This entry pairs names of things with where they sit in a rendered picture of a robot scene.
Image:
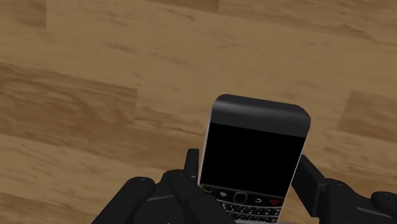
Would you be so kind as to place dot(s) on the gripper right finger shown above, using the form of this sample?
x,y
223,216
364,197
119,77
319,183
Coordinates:
x,y
328,192

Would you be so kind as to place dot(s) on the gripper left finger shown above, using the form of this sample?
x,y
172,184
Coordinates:
x,y
183,192

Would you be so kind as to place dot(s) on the black keypad mobile phone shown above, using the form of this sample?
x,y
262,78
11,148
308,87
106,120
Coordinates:
x,y
252,155

